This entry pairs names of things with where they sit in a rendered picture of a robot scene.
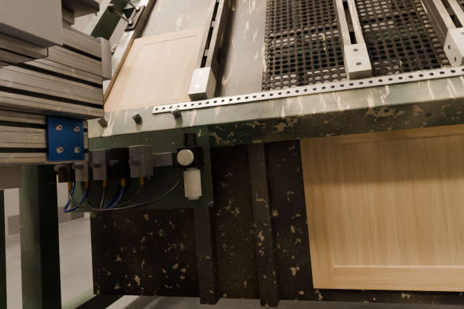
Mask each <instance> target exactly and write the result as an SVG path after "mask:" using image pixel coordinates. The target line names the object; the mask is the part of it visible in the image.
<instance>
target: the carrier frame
mask: <svg viewBox="0 0 464 309"><path fill-rule="evenodd" d="M210 156H211V174H212V184H213V203H214V206H213V207H202V208H171V209H154V210H124V211H112V212H90V236H91V252H92V267H93V287H92V288H90V289H89V290H87V291H85V292H83V293H81V294H80V295H78V296H76V297H75V298H73V299H71V300H70V301H67V302H66V303H64V304H61V276H60V258H59V222H58V204H57V175H58V171H55V169H54V167H55V165H57V164H45V165H27V166H21V176H22V187H21V188H19V220H20V244H21V290H22V309H106V308H107V307H109V306H110V305H111V304H113V303H115V302H116V301H117V300H118V299H120V298H122V297H123V296H124V295H133V296H157V297H199V298H200V304H207V305H215V304H216V303H217V302H218V301H219V300H220V298H227V299H260V305H261V306H266V307H278V304H279V302H280V300H297V301H344V302H367V303H413V304H437V305H461V306H464V292H457V291H423V290H355V289H321V288H313V276H312V269H311V254H310V247H309V233H308V225H307V211H306V203H305V189H304V181H303V173H302V159H301V151H300V140H299V139H294V140H286V141H271V142H263V143H249V144H241V145H233V146H218V147H210Z"/></svg>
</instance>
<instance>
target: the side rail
mask: <svg viewBox="0 0 464 309"><path fill-rule="evenodd" d="M128 1H131V0H128ZM125 3H127V2H126V1H125V0H103V1H102V3H101V4H100V6H99V7H100V11H99V12H98V13H97V17H96V16H95V15H93V17H92V19H91V20H90V21H89V23H88V25H87V26H86V28H85V29H84V31H83V32H84V33H86V34H88V35H90V36H92V37H94V38H95V39H96V38H100V37H101V38H103V39H106V40H108V41H109V39H110V38H111V36H112V34H113V32H114V30H115V28H116V27H117V24H118V23H119V20H120V19H121V17H120V16H119V15H118V14H116V13H115V12H114V13H110V12H109V11H107V6H108V5H109V4H113V5H114V6H115V7H116V11H117V12H118V13H120V14H121V15H123V11H122V8H123V7H124V5H125Z"/></svg>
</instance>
